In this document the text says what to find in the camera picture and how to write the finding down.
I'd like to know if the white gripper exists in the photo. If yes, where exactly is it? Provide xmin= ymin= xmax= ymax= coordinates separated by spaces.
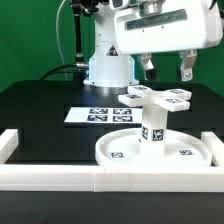
xmin=114 ymin=0 xmax=223 ymax=82

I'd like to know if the white cross-shaped table base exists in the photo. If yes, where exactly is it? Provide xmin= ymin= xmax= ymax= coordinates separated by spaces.
xmin=118 ymin=85 xmax=192 ymax=112

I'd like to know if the white round table top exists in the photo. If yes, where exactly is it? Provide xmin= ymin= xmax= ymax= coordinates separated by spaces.
xmin=95 ymin=128 xmax=212 ymax=169

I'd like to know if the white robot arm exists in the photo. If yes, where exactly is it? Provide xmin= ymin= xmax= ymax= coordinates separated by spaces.
xmin=84 ymin=0 xmax=223 ymax=93

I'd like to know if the white marker sheet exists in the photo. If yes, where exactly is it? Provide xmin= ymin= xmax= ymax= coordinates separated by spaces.
xmin=64 ymin=107 xmax=142 ymax=124

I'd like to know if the black cable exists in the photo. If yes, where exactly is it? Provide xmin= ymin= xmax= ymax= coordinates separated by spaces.
xmin=39 ymin=64 xmax=89 ymax=81

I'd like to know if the grey cable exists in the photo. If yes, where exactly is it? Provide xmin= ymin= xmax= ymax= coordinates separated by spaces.
xmin=55 ymin=0 xmax=69 ymax=81

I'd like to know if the white U-shaped frame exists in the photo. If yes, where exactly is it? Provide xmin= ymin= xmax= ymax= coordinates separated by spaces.
xmin=0 ymin=129 xmax=224 ymax=192

